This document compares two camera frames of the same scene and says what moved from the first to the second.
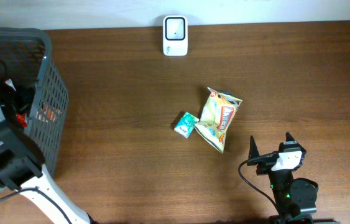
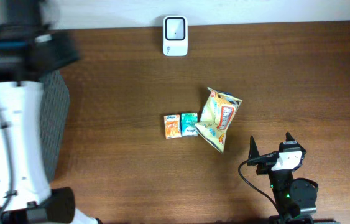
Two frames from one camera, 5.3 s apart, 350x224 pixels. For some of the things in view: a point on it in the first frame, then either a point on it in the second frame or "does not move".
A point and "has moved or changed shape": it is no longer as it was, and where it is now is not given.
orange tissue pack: x=50 y=112 -> x=173 y=128
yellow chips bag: x=218 y=112 does not move
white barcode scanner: x=175 y=35 does not move
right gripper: x=265 y=162 does not move
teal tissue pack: x=186 y=124 has moved or changed shape
